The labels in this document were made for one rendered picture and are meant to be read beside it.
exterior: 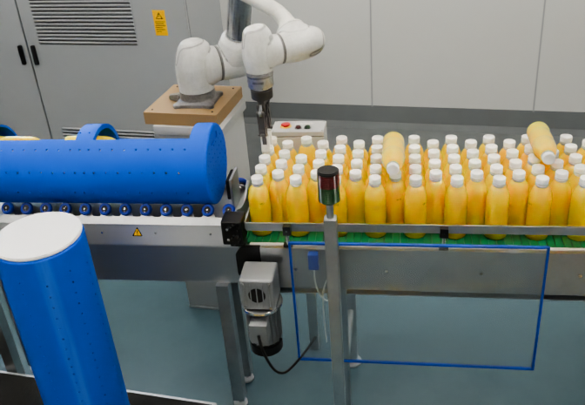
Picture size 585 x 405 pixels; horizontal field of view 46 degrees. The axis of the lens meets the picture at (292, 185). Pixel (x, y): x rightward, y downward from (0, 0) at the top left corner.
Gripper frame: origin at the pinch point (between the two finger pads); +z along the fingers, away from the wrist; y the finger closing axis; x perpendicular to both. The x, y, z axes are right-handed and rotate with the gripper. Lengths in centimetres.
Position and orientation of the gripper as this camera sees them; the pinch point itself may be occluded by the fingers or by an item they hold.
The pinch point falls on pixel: (266, 141)
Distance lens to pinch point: 243.4
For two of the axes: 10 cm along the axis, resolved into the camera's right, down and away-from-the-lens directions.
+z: 0.7, 8.7, 4.9
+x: 9.9, 0.1, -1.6
